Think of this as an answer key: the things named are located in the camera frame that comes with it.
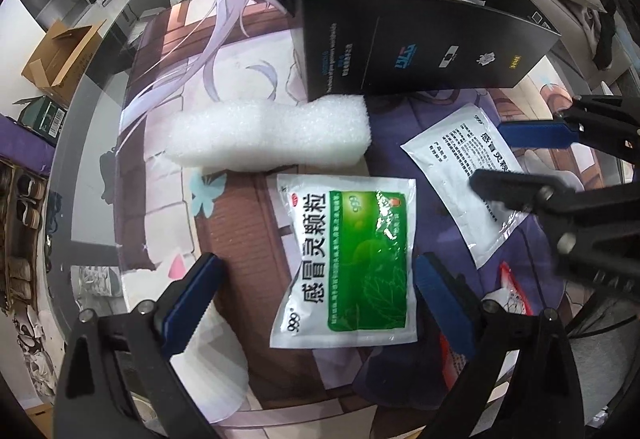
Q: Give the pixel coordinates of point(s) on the green medicine sachet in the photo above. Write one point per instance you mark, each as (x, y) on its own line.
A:
(360, 259)

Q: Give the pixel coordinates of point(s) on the wooden shoe rack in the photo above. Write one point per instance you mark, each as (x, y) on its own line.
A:
(10, 229)

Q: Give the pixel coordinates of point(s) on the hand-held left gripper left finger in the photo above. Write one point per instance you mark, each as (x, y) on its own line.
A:
(192, 304)

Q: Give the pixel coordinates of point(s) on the printed desk mat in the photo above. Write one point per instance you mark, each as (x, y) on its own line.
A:
(240, 69)

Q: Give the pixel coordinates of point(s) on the black jacket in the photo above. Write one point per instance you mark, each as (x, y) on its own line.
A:
(607, 34)

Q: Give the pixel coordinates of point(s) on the white medicine sachet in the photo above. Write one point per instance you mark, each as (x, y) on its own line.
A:
(450, 159)

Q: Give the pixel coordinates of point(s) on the open brown cardboard box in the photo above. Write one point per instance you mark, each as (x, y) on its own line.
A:
(60, 59)

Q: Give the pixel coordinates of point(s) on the purple rolled mat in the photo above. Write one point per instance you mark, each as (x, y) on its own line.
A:
(25, 144)

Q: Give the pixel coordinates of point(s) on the black cardboard box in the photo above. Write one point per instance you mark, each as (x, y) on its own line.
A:
(425, 54)

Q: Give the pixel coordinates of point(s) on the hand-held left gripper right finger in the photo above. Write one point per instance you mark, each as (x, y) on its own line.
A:
(445, 306)

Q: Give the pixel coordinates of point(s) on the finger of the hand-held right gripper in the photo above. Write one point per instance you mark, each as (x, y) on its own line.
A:
(515, 191)
(535, 134)

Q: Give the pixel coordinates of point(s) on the white foam piece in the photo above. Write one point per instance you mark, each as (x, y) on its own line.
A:
(270, 134)

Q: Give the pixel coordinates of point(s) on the dark green box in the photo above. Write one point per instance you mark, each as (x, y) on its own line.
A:
(45, 119)

